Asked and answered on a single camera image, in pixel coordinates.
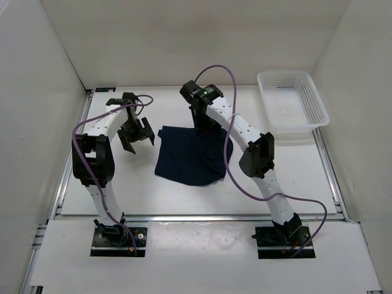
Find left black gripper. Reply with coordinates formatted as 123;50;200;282
117;117;154;153

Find navy blue shorts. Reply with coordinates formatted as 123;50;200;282
154;126;227;186

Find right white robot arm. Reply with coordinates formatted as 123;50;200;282
179;80;302;245

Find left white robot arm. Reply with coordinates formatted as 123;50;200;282
72;92;155;245

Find white plastic mesh basket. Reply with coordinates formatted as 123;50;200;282
257;70;330;135

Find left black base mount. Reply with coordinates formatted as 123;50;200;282
90;219;148;257

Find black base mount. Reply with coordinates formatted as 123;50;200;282
251;226;315;260
90;219;148;257

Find aluminium left side rail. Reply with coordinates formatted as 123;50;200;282
29;89;91;251

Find aluminium rail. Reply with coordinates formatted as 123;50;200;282
54;213;345;222
29;89;91;251
312;128;351;222

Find aluminium front rail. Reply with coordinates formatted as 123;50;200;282
54;213;345;222

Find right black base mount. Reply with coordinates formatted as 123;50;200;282
251;226;315;260

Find aluminium right side rail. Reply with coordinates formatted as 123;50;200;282
312;128;351;222

